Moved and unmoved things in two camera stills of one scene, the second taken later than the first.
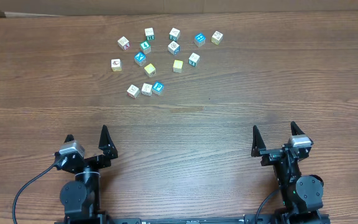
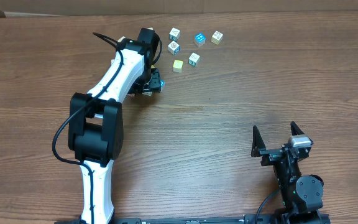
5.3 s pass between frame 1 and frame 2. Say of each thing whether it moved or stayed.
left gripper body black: moved
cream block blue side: stayed
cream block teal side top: stayed
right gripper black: stayed
